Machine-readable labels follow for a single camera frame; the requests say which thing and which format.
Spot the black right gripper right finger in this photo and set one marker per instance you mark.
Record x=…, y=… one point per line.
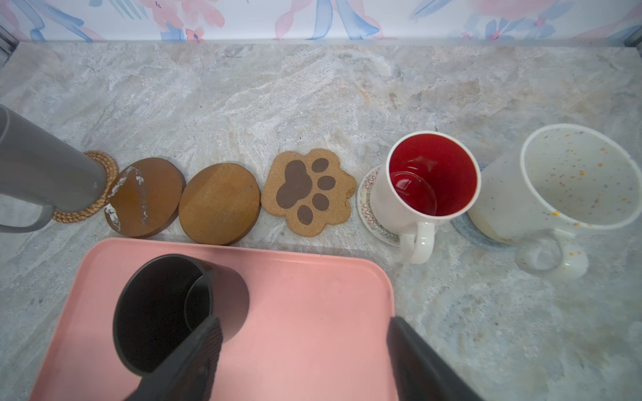
x=420, y=373

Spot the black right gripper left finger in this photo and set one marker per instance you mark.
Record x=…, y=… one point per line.
x=189, y=372

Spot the grey-blue woven round coaster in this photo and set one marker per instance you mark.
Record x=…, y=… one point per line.
x=465, y=227

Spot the multicolour stitched round coaster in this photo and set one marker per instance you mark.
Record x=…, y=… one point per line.
x=366, y=215

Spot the plain brown wooden coaster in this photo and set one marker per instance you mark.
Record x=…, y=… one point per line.
x=220, y=205

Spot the brown wooden coaster white streak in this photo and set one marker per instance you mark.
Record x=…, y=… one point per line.
x=144, y=198

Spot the woven rattan round coaster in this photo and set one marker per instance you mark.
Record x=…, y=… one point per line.
x=111, y=170

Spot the white mug red interior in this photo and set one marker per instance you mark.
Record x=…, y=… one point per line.
x=428, y=179

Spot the cork paw print coaster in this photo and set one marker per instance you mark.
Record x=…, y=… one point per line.
x=309, y=191

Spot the white speckled mug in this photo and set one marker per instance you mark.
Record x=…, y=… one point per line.
x=563, y=181

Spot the grey ceramic mug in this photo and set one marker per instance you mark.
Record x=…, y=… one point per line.
x=39, y=168

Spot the black ceramic mug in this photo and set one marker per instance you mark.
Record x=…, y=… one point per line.
x=165, y=301

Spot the pink rectangular tray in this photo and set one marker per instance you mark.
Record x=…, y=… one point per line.
x=316, y=328

